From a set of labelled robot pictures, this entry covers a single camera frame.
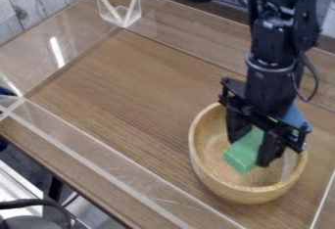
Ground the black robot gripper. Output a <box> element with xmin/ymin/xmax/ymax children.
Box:
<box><xmin>218</xmin><ymin>61</ymin><xmax>314</xmax><ymax>168</ymax></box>

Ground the green rectangular block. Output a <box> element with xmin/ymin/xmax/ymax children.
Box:
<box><xmin>223</xmin><ymin>127</ymin><xmax>265</xmax><ymax>174</ymax></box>

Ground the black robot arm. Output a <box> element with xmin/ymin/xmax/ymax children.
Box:
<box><xmin>191</xmin><ymin>0</ymin><xmax>321</xmax><ymax>167</ymax></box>

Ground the light wooden bowl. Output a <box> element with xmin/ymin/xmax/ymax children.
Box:
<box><xmin>189</xmin><ymin>103</ymin><xmax>309</xmax><ymax>205</ymax></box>

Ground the clear acrylic enclosure wall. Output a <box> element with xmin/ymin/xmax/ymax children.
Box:
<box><xmin>0</xmin><ymin>0</ymin><xmax>335</xmax><ymax>229</ymax></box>

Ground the black cable lower left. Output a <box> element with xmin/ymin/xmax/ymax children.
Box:
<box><xmin>0</xmin><ymin>199</ymin><xmax>74</xmax><ymax>229</ymax></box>

